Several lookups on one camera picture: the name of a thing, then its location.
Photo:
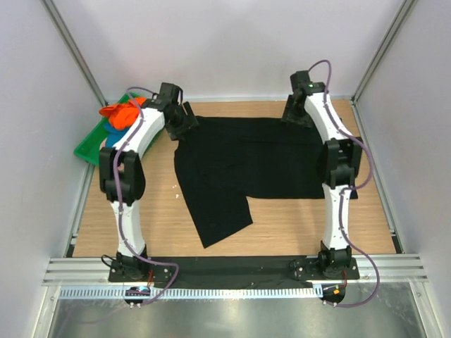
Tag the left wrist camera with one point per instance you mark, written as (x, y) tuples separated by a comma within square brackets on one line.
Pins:
[(169, 93)]

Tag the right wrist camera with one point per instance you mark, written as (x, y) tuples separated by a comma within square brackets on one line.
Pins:
[(301, 84)]

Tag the aluminium corner post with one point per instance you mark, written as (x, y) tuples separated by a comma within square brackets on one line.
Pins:
[(64, 32), (387, 41)]

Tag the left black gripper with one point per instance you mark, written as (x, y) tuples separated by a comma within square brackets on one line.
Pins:
[(189, 122)]

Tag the pink t shirt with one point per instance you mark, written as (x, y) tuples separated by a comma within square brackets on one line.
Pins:
[(103, 144)]

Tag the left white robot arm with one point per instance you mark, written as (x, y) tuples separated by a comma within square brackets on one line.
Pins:
[(122, 179)]

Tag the blue t shirt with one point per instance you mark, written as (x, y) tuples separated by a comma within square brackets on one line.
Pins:
[(113, 135)]

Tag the left aluminium corner post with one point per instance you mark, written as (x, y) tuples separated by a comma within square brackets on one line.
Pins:
[(64, 32)]

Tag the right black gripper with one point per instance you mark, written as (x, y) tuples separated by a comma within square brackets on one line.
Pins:
[(305, 121)]

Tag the green plastic tray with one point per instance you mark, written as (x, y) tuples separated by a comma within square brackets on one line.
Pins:
[(88, 144)]

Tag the slotted grey cable duct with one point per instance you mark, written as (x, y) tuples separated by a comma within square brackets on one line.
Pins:
[(140, 292)]

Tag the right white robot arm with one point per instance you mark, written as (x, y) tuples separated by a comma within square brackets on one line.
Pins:
[(338, 167)]

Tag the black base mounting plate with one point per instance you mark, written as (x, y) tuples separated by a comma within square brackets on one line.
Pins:
[(303, 268)]

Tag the right aluminium corner post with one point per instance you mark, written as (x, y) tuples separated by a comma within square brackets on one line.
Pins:
[(387, 41)]

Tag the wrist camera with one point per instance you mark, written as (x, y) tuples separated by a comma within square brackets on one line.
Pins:
[(301, 84), (169, 93)]

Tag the black t shirt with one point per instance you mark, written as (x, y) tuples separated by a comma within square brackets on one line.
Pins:
[(224, 161)]

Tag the orange t shirt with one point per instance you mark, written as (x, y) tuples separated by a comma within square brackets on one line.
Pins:
[(123, 115)]

